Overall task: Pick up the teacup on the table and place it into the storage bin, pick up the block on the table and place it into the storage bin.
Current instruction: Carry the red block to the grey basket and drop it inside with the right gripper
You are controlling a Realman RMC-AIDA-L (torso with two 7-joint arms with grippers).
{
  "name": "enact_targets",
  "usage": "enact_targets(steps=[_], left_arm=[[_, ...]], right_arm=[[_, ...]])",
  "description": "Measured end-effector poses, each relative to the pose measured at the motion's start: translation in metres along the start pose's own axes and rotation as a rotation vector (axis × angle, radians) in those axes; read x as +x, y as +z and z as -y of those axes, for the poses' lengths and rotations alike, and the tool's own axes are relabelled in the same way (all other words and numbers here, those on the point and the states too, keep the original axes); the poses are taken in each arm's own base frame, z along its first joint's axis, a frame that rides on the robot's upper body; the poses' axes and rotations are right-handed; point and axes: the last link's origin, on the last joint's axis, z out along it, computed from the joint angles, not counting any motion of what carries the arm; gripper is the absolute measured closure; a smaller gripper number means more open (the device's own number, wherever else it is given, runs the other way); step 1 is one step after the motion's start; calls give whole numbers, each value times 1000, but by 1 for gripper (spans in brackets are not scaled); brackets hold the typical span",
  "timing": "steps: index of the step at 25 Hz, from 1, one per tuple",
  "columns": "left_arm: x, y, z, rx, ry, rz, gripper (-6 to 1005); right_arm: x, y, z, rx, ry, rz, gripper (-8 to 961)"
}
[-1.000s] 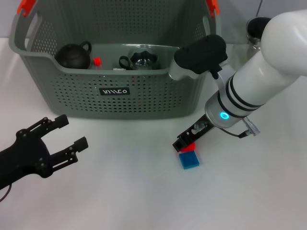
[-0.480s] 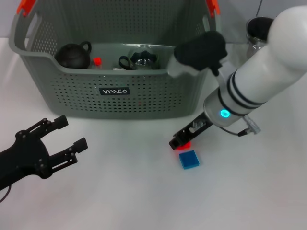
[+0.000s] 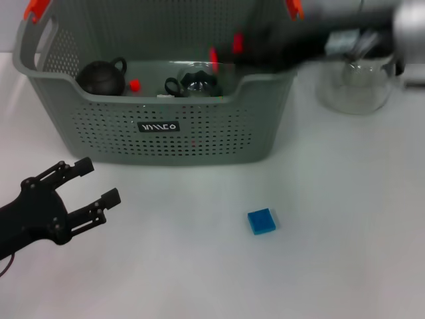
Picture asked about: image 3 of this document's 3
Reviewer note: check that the red slanted building block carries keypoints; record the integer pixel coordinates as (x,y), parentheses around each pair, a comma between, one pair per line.
(237,43)

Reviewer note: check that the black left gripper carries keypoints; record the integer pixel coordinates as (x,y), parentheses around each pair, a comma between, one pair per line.
(30,216)

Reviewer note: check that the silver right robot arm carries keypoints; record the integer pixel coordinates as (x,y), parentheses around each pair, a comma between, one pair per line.
(410,26)

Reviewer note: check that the blue square building block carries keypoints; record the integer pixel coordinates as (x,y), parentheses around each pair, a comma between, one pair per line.
(261,221)

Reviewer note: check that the small red cube block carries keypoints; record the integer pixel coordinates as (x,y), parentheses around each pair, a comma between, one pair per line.
(134,85)

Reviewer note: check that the grey perforated storage basket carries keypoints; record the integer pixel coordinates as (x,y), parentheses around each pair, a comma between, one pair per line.
(199,139)

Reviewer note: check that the small white building block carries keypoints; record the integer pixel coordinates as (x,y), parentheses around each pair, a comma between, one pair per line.
(165,96)

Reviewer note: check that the black round teapot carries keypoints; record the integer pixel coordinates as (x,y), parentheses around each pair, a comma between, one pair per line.
(99,78)

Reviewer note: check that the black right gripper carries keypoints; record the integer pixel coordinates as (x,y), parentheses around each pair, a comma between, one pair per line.
(299,43)

